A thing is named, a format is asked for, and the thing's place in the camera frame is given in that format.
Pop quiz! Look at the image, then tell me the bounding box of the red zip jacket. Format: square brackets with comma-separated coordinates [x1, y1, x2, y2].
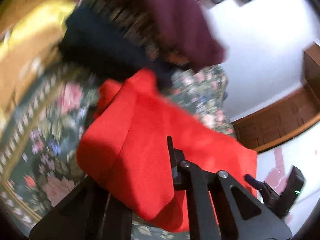
[76, 69, 257, 232]

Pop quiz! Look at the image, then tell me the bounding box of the brown wooden door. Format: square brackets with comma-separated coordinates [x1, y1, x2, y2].
[233, 43, 319, 152]

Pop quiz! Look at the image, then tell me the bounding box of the green floral bed cover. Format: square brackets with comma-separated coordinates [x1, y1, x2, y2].
[1, 63, 234, 237]

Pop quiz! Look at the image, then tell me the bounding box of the black folded garment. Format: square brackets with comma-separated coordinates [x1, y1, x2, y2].
[59, 7, 176, 88]

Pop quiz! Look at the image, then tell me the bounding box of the maroon folded garment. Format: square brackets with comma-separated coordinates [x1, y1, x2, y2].
[143, 0, 225, 72]

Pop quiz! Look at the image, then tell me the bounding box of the dark patterned folded garment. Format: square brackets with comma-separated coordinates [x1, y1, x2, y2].
[83, 0, 189, 68]

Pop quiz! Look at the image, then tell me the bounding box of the yellow blanket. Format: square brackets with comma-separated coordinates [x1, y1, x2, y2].
[1, 0, 80, 128]

